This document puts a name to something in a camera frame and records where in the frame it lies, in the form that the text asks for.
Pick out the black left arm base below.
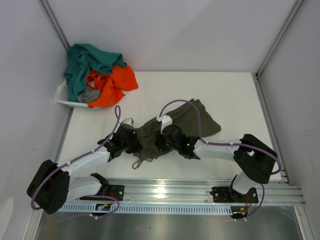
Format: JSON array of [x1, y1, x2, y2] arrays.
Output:
[[79, 184, 125, 201]]

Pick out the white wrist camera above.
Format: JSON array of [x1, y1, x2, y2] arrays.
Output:
[[156, 115, 173, 133], [121, 117, 134, 127]]

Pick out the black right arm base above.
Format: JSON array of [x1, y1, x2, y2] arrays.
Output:
[[210, 186, 259, 204]]

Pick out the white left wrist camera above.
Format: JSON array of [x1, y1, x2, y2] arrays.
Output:
[[121, 117, 134, 127]]

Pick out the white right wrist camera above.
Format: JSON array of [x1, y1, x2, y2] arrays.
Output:
[[156, 115, 173, 133]]

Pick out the white slotted cable duct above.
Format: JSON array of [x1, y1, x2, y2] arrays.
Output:
[[59, 202, 237, 216]]

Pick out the grey shorts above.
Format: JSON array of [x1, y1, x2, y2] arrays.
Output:
[[77, 86, 101, 104]]

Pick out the orange shorts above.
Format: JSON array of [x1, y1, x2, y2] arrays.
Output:
[[86, 66, 139, 108]]

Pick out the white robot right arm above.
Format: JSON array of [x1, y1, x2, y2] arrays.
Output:
[[155, 124, 282, 202]]

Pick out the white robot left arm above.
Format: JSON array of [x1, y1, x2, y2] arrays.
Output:
[[26, 118, 141, 214]]

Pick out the aluminium mounting rail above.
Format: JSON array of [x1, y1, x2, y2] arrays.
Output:
[[33, 177, 307, 206]]

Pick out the teal shorts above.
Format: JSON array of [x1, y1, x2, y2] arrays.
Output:
[[64, 43, 127, 102]]

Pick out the white plastic laundry basket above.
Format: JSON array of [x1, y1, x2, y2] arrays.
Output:
[[53, 79, 88, 109]]

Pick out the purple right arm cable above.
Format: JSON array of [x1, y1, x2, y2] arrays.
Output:
[[158, 99, 283, 222]]

